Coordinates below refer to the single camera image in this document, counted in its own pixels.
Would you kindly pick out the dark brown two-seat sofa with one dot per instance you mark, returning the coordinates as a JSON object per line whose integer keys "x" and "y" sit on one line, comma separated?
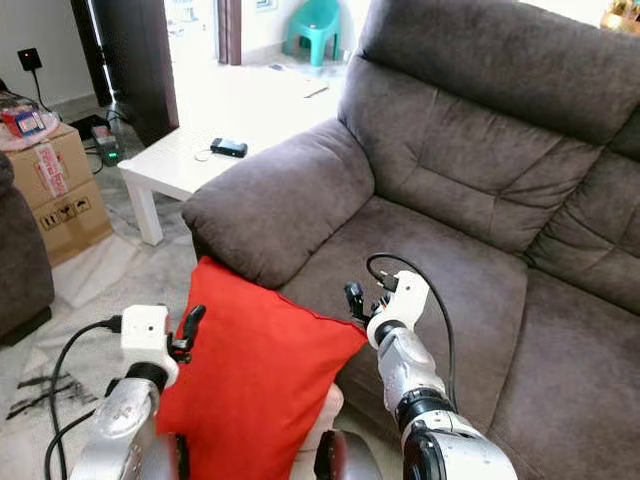
{"x": 460, "y": 150}

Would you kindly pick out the dark wooden door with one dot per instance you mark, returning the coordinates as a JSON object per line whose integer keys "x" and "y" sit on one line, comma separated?
{"x": 140, "y": 70}

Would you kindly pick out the black wall socket plug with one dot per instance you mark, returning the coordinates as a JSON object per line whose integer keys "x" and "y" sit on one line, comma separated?
{"x": 29, "y": 60}

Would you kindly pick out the brown door frame post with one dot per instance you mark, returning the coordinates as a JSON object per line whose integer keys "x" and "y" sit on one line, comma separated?
{"x": 229, "y": 30}

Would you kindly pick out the black floor charger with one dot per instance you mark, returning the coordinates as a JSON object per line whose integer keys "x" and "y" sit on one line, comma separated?
{"x": 105, "y": 148}

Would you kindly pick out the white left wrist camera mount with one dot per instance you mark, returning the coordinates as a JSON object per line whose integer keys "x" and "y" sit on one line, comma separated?
{"x": 145, "y": 335}

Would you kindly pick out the small black device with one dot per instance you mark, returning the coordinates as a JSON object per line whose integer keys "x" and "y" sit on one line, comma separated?
{"x": 229, "y": 148}

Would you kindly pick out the dark brown fabric couch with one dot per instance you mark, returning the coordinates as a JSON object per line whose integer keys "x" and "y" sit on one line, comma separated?
{"x": 22, "y": 270}

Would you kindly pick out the white coffee table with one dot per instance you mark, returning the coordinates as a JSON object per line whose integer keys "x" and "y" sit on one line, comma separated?
{"x": 180, "y": 165}

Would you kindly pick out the red pillow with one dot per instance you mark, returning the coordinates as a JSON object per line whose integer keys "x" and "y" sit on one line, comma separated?
{"x": 250, "y": 390}

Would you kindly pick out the brown cardboard box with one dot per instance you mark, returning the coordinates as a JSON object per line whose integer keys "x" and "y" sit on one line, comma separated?
{"x": 65, "y": 205}

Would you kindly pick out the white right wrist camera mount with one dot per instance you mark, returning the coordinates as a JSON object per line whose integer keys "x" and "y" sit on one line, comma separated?
{"x": 405, "y": 295}

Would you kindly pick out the black robot right leg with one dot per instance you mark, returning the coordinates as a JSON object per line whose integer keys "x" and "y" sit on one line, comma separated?
{"x": 332, "y": 458}

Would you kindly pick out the teal plastic chair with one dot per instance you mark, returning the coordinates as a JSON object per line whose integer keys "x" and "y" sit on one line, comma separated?
{"x": 315, "y": 25}

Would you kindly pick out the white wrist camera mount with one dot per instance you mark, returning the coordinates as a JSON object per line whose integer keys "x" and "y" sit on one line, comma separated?
{"x": 145, "y": 335}
{"x": 405, "y": 295}

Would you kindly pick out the gold ornament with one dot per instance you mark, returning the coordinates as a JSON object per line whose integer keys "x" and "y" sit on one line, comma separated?
{"x": 622, "y": 15}

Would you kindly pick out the red packet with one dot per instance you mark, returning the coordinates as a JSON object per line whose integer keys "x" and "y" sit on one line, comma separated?
{"x": 25, "y": 122}

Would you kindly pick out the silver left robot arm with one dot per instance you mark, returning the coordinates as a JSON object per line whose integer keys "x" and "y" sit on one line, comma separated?
{"x": 115, "y": 430}

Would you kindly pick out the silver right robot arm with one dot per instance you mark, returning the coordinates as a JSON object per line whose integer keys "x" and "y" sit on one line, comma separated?
{"x": 415, "y": 375}

